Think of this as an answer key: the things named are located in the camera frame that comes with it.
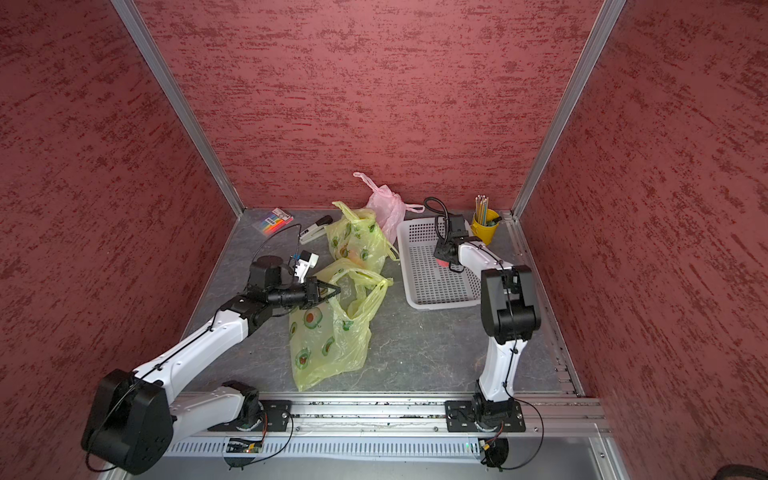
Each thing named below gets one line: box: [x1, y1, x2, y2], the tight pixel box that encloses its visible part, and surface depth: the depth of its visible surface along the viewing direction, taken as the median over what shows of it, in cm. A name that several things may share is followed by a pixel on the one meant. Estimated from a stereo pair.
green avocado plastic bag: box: [325, 201, 400, 272], surface depth 96 cm
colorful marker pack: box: [261, 208, 295, 236], surface depth 119 cm
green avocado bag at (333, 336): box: [288, 259, 394, 392], surface depth 79 cm
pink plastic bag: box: [353, 172, 425, 244], surface depth 105 cm
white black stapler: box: [298, 215, 333, 245], surface depth 113 cm
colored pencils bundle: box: [475, 194, 489, 226], surface depth 105 cm
